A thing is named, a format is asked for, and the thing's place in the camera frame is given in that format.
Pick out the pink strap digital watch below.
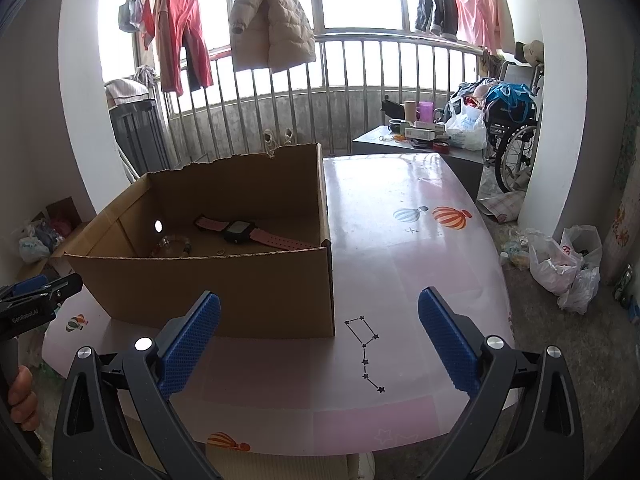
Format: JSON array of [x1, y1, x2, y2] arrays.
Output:
[[195, 216, 314, 250]]

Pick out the left hand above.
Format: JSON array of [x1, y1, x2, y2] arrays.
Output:
[[8, 365, 40, 431]]

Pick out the open cardboard box with clothes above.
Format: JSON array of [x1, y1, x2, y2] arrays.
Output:
[[16, 197, 87, 281]]

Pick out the white plastic bag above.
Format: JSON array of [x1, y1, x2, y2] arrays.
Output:
[[526, 226, 602, 315], [445, 104, 486, 152]]

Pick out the large brown cardboard box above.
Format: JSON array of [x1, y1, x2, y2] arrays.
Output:
[[66, 144, 335, 339]]

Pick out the metal balcony railing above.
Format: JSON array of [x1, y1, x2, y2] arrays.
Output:
[[158, 29, 483, 167]]

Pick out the dark side table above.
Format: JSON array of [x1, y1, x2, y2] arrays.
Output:
[[351, 123, 486, 201]]

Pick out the red hanging garment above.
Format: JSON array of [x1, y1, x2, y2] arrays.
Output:
[[142, 0, 213, 96]]

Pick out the beige puffer jacket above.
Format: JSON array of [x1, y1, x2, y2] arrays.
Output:
[[229, 0, 316, 73]]

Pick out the pink hanging shirt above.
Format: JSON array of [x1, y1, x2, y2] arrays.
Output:
[[456, 0, 513, 54]]

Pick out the dark hanging jacket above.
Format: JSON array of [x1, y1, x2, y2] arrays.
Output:
[[416, 0, 459, 41]]

